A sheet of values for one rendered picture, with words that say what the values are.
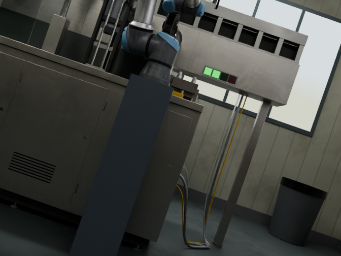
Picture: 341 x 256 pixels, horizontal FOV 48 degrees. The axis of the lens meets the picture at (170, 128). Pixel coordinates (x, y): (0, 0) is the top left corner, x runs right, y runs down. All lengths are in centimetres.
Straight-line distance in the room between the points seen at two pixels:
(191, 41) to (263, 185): 239
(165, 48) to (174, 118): 49
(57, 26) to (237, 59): 123
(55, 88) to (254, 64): 138
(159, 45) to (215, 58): 104
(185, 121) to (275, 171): 269
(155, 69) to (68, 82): 63
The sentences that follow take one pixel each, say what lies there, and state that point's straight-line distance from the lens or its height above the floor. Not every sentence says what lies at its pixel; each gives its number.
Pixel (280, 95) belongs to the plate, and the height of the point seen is 119.
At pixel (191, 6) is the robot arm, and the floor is 135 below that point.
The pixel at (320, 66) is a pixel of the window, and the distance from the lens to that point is 482.
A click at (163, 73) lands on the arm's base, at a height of 95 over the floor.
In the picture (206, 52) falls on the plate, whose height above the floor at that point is 131.
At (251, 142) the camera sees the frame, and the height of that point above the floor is 82.
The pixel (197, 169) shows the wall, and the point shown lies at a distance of 449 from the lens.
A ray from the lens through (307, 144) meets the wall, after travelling 475.
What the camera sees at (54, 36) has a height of 103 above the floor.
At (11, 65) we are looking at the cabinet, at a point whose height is 76.
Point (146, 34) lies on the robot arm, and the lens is 180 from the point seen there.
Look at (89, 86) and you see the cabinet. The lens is 216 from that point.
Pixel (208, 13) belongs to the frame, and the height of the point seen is 158.
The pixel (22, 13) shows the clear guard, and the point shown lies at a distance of 276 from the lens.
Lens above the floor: 74
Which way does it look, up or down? level
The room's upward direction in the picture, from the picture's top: 19 degrees clockwise
